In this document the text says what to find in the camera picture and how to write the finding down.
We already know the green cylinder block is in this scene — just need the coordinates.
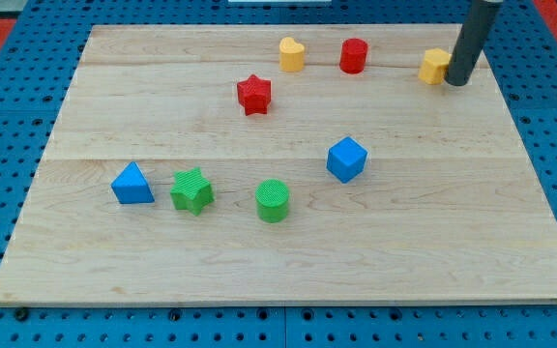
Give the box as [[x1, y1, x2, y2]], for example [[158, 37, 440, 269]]
[[255, 179, 289, 223]]

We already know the yellow hexagon block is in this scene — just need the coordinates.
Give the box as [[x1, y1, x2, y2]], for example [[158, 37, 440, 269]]
[[418, 48, 452, 85]]

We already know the yellow heart block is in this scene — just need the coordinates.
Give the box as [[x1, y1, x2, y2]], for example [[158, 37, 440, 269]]
[[278, 37, 306, 73]]

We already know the blue cube block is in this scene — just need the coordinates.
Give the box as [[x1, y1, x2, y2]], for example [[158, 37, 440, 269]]
[[326, 136, 368, 184]]

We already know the green star block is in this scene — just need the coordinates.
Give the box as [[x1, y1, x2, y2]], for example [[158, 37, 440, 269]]
[[170, 167, 215, 216]]

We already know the blue triangle block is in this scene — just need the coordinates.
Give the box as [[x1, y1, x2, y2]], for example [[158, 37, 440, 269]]
[[110, 161, 155, 204]]

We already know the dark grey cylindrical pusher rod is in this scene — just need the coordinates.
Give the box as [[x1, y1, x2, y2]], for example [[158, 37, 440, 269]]
[[445, 0, 503, 86]]

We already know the wooden board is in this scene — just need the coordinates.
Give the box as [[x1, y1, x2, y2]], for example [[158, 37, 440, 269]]
[[0, 24, 557, 307]]

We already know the red cylinder block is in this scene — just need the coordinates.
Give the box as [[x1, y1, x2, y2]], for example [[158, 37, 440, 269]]
[[339, 38, 368, 74]]

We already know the red star block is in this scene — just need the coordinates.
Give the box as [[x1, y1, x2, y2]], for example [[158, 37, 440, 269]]
[[236, 74, 272, 116]]

